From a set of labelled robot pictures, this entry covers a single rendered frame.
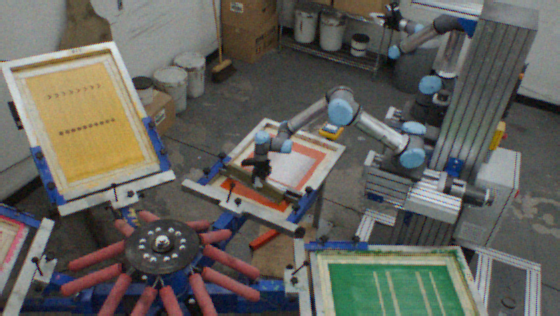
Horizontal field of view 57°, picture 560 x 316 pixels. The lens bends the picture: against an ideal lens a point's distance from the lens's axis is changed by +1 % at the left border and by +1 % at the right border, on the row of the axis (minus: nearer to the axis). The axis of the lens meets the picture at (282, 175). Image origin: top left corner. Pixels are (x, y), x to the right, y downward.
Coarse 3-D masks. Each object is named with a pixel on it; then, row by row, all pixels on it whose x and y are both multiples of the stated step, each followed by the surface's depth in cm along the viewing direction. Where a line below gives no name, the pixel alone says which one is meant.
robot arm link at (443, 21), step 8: (440, 16) 272; (448, 16) 269; (432, 24) 275; (440, 24) 271; (448, 24) 269; (456, 24) 269; (416, 32) 288; (424, 32) 281; (432, 32) 278; (440, 32) 274; (408, 40) 291; (416, 40) 287; (424, 40) 284; (392, 48) 300; (400, 48) 298; (408, 48) 294; (392, 56) 301; (400, 56) 302
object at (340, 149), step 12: (264, 120) 339; (252, 132) 328; (300, 132) 332; (240, 144) 317; (324, 144) 326; (336, 144) 325; (336, 156) 315; (324, 168) 306; (324, 180) 302; (252, 204) 278
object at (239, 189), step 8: (272, 136) 332; (296, 144) 327; (272, 152) 319; (272, 160) 313; (280, 160) 314; (248, 168) 306; (272, 168) 308; (224, 184) 294; (240, 184) 295; (232, 192) 290; (240, 192) 290; (248, 192) 290
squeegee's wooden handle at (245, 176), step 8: (232, 168) 285; (240, 168) 284; (240, 176) 285; (248, 176) 282; (248, 184) 285; (264, 184) 279; (264, 192) 282; (272, 192) 279; (280, 192) 277; (280, 200) 280
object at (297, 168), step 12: (300, 144) 327; (288, 156) 318; (300, 156) 318; (312, 156) 319; (324, 156) 320; (288, 168) 309; (300, 168) 310; (312, 168) 311; (276, 180) 300; (288, 180) 301; (300, 180) 301; (264, 204) 284; (276, 204) 284; (288, 204) 285
